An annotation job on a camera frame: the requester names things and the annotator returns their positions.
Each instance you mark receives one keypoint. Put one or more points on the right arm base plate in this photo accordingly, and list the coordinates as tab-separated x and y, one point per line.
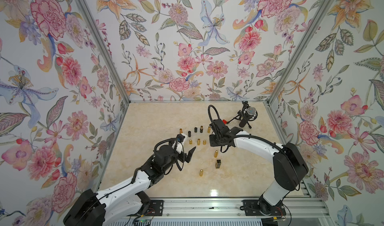
257	208

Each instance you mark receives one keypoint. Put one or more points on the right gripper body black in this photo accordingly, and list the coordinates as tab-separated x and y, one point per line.
215	141

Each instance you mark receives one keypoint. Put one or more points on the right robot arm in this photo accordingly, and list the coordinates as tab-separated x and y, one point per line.
289	165

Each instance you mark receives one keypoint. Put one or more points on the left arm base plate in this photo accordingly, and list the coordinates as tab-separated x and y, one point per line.
151	208

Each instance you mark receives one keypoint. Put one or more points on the aluminium front rail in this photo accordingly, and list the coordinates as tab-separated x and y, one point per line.
177	208

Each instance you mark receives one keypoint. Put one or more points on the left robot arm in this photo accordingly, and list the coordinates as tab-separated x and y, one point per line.
127	198

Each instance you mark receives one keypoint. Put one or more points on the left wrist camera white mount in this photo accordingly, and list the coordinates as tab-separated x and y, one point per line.
180	142

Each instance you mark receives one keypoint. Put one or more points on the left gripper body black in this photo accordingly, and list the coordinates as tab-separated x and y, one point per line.
174	157

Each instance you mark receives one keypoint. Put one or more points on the square gold black lipstick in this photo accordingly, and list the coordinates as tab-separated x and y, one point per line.
218	164

